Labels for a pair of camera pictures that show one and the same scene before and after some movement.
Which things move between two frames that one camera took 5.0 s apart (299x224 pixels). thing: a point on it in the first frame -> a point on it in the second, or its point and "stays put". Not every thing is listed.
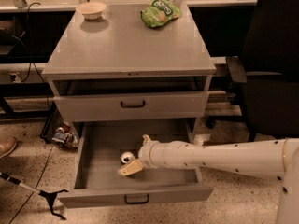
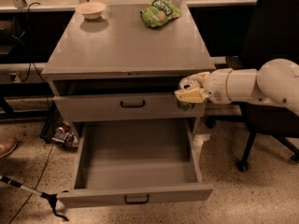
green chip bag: [160, 11] stays put
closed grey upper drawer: [131, 106] stays put
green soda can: [126, 157] -> [186, 105]
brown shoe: [7, 144] stays put
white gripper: [149, 153] -> [217, 86]
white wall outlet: [17, 77] stays put
